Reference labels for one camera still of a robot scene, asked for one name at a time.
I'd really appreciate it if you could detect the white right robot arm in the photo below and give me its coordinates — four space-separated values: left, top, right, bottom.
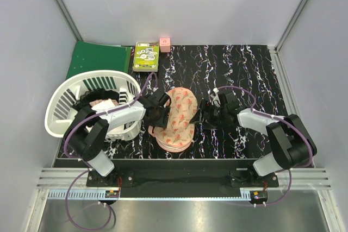
190 92 318 187

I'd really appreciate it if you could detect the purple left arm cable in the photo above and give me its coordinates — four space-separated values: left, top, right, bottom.
63 72 160 229

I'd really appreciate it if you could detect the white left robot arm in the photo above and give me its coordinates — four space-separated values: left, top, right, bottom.
63 90 171 186

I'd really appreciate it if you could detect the black patterned table mat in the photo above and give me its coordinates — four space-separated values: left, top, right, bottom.
104 45 287 159

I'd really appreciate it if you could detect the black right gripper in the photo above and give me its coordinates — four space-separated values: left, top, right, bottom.
189 99 228 130

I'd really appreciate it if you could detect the green card box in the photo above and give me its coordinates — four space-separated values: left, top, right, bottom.
133 42 159 72

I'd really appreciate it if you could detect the black lace bra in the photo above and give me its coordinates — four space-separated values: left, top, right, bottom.
72 88 119 111

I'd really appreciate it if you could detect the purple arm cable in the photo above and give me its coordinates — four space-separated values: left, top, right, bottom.
213 85 318 207
63 72 160 229

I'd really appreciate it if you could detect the small pink box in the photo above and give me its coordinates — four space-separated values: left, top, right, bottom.
159 37 171 53

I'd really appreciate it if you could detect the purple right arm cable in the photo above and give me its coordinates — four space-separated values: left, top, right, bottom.
213 85 318 207

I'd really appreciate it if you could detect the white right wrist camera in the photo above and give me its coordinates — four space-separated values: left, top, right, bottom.
211 87 221 108

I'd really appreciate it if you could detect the green cutting mat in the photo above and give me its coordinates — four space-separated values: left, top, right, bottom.
66 41 132 79

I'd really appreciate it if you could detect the white plastic laundry basket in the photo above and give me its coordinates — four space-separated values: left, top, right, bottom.
45 70 141 138

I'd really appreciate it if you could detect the pink mesh bra laundry bag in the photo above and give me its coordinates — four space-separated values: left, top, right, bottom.
148 87 198 153

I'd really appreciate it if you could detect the white slotted cable duct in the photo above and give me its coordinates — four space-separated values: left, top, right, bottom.
48 189 120 200

